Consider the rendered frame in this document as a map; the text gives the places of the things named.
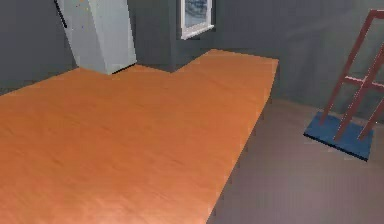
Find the red wooden chair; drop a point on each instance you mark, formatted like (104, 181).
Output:
(358, 83)

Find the orange wooden worktop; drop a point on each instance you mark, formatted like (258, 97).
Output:
(133, 140)

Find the white framed window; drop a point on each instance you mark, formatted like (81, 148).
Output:
(197, 15)

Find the pale grey fridge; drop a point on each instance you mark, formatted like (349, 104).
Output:
(100, 36)

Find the blue floor cushion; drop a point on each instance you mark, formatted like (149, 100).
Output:
(346, 136)

